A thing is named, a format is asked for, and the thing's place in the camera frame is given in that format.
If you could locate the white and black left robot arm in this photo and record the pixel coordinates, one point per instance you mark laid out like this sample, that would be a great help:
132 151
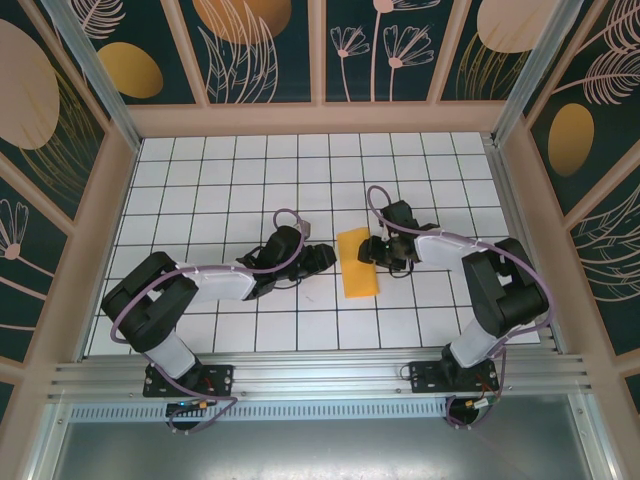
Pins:
150 300

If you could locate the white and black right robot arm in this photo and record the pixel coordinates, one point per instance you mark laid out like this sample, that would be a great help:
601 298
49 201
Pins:
500 300

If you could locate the yellow power connector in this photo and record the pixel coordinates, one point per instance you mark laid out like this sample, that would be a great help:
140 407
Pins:
202 404
470 403

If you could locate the grey metal panel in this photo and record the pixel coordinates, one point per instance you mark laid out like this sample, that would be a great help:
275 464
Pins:
320 450

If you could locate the aluminium side rail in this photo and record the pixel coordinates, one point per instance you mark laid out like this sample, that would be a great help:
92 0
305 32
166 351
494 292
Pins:
506 200

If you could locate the aluminium mounting rail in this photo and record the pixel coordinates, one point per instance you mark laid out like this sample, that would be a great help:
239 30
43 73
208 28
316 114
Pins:
320 380

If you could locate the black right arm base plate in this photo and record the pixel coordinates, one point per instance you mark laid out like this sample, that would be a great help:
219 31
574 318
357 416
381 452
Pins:
425 377

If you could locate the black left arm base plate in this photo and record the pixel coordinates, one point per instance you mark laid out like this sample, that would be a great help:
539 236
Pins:
222 380

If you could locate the aluminium frame post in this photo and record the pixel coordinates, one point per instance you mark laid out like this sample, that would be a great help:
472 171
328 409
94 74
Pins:
96 75
531 75

